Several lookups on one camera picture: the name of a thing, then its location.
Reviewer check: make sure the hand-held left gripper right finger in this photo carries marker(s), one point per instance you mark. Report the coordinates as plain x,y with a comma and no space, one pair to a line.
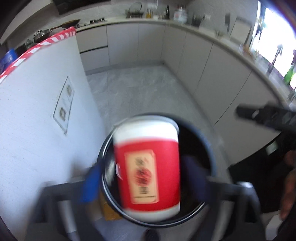
196,180

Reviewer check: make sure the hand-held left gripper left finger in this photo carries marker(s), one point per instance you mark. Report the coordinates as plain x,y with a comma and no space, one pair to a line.
90,185

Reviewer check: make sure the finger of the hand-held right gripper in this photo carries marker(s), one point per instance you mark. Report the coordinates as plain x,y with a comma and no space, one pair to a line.
261,113

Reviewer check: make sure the black bucket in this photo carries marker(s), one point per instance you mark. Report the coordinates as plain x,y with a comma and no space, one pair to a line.
203,143

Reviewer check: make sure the red white paper cup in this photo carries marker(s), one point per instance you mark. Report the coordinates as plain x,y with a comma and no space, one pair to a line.
145,171

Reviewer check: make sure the blue white can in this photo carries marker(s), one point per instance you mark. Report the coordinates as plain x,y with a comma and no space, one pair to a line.
9,59

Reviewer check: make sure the person's right hand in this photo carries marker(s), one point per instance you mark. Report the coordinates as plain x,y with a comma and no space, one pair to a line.
290,197

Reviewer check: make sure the wooden stool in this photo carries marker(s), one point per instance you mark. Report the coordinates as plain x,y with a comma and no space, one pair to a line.
109,208

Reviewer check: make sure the green bottle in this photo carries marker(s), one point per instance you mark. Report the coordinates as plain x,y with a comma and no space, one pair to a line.
289,75

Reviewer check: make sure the metal faucet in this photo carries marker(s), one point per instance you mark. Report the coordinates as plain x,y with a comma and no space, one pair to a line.
276,58

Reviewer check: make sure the island socket panel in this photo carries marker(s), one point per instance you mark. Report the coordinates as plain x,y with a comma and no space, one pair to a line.
63,106

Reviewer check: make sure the cutting board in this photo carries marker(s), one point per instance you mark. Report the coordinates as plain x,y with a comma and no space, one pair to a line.
240,31

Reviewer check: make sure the window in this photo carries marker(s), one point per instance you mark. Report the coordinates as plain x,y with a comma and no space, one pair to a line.
272,27

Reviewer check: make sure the cleaver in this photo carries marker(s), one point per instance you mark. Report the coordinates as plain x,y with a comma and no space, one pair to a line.
227,22

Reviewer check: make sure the grey base cabinets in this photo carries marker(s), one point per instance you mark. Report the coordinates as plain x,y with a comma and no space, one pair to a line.
175,51

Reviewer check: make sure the black utensil holder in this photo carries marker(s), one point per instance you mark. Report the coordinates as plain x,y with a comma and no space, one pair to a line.
197,20

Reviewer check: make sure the white rice cooker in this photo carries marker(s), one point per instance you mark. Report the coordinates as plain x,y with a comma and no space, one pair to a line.
180,15

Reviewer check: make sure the dark glass bottle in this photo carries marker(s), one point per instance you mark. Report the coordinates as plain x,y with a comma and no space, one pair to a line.
167,12

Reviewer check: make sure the yellow oil bottle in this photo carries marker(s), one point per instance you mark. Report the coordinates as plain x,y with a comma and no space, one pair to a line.
149,14

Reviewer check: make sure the green ceramic jar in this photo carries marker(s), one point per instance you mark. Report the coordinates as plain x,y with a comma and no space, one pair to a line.
29,44

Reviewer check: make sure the black wok with lid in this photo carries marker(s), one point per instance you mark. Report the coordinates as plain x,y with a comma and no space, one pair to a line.
41,35

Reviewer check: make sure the frying pan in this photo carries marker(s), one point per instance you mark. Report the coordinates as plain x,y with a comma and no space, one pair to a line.
69,23

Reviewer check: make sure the black gas stove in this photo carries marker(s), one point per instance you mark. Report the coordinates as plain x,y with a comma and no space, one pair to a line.
96,21

